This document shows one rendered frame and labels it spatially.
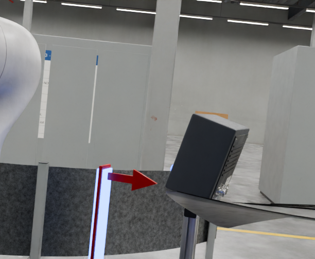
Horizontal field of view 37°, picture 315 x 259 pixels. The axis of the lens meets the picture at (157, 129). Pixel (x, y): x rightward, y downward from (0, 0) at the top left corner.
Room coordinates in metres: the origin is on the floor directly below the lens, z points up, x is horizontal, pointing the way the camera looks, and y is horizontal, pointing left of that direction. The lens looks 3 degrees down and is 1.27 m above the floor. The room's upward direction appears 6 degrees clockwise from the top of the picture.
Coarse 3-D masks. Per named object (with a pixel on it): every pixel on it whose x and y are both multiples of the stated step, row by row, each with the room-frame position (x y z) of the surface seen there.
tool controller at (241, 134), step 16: (192, 128) 1.08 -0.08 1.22; (208, 128) 1.07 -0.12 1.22; (224, 128) 1.05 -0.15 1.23; (240, 128) 1.14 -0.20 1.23; (192, 144) 1.08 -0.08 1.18; (208, 144) 1.06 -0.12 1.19; (224, 144) 1.05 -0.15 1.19; (240, 144) 1.17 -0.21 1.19; (176, 160) 1.09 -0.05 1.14; (192, 160) 1.07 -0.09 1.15; (208, 160) 1.06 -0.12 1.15; (224, 160) 1.06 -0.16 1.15; (176, 176) 1.09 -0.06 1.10; (192, 176) 1.07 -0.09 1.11; (208, 176) 1.06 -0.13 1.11; (224, 176) 1.14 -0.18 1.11; (192, 192) 1.07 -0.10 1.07; (208, 192) 1.06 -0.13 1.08; (224, 192) 1.09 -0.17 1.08
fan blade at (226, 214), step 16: (176, 192) 0.40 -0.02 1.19; (192, 208) 0.51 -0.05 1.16; (208, 208) 0.49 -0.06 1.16; (224, 208) 0.48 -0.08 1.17; (240, 208) 0.40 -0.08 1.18; (256, 208) 0.39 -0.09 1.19; (272, 208) 0.41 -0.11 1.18; (288, 208) 0.43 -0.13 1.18; (304, 208) 0.44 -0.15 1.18; (224, 224) 0.58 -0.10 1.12; (240, 224) 0.58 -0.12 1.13
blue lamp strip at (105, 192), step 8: (104, 176) 0.51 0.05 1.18; (104, 184) 0.51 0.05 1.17; (104, 192) 0.52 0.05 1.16; (104, 200) 0.52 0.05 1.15; (104, 208) 0.52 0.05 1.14; (104, 216) 0.52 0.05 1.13; (104, 224) 0.52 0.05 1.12; (104, 232) 0.53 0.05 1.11; (96, 240) 0.51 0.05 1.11; (104, 240) 0.53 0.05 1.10; (96, 248) 0.51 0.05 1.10; (96, 256) 0.51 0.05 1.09
